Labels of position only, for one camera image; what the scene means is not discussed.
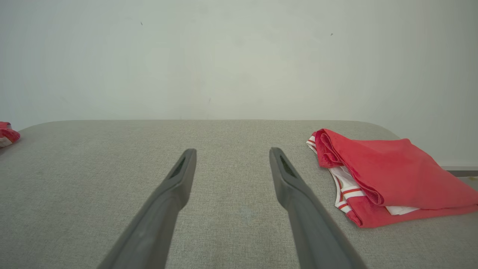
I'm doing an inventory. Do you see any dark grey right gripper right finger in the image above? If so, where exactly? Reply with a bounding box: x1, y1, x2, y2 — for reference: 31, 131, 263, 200
269, 146, 369, 269

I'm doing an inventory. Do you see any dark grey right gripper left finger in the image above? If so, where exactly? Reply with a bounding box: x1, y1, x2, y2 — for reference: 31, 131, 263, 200
97, 148, 198, 269

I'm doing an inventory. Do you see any grey wall baseboard strip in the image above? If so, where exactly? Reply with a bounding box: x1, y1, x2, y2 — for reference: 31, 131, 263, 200
442, 166, 478, 177

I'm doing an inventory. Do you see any red and white jersey garment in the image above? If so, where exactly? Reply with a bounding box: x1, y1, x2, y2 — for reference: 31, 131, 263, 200
306, 128, 478, 229
0, 121, 21, 148

